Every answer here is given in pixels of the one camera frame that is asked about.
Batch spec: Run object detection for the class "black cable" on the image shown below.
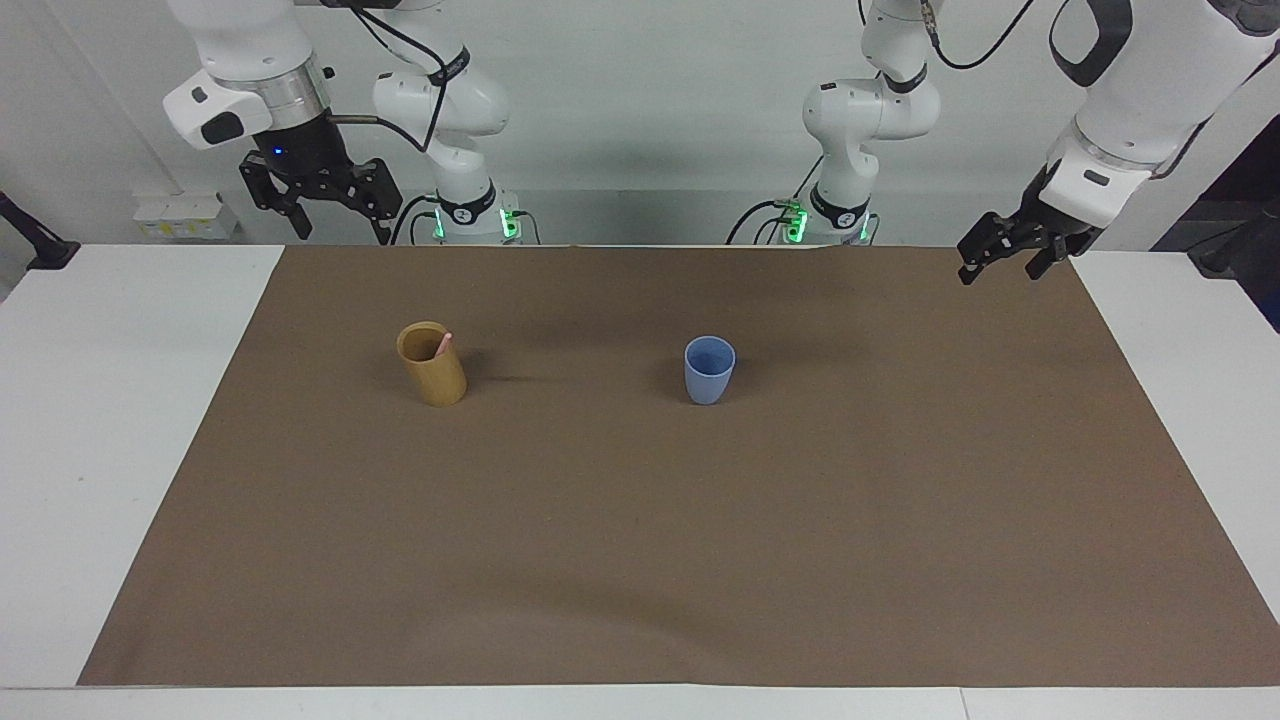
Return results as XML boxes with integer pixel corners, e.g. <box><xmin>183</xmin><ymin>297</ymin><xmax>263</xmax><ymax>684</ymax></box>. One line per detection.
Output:
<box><xmin>922</xmin><ymin>0</ymin><xmax>1037</xmax><ymax>72</ymax></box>
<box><xmin>326</xmin><ymin>5</ymin><xmax>471</xmax><ymax>154</ymax></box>
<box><xmin>388</xmin><ymin>194</ymin><xmax>443</xmax><ymax>247</ymax></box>
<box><xmin>726</xmin><ymin>198</ymin><xmax>803</xmax><ymax>247</ymax></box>

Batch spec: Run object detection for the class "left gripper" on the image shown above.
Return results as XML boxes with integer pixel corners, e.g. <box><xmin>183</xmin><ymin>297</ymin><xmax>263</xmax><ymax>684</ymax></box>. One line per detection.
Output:
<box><xmin>956</xmin><ymin>163</ymin><xmax>1101</xmax><ymax>287</ymax></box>

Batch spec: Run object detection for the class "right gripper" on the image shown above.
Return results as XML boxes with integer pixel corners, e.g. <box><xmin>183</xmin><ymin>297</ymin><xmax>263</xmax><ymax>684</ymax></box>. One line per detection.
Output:
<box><xmin>238</xmin><ymin>112</ymin><xmax>404</xmax><ymax>247</ymax></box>

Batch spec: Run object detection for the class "brown bamboo cup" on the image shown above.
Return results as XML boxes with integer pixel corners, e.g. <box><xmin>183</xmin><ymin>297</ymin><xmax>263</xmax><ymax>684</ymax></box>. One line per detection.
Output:
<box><xmin>396</xmin><ymin>320</ymin><xmax>469</xmax><ymax>408</ymax></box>

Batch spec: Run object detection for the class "blue cup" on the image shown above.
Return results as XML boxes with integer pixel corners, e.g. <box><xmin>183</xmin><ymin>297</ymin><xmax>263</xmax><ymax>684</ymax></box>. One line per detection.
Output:
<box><xmin>684</xmin><ymin>335</ymin><xmax>737</xmax><ymax>406</ymax></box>

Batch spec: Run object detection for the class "black stand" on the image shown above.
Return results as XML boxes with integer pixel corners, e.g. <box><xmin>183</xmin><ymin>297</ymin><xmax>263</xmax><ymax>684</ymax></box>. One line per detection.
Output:
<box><xmin>0</xmin><ymin>190</ymin><xmax>82</xmax><ymax>272</ymax></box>
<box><xmin>1188</xmin><ymin>222</ymin><xmax>1280</xmax><ymax>335</ymax></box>

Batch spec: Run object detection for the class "white socket box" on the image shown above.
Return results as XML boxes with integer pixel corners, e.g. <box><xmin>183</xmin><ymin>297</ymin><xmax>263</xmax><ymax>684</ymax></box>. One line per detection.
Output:
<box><xmin>133</xmin><ymin>193</ymin><xmax>242</xmax><ymax>242</ymax></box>

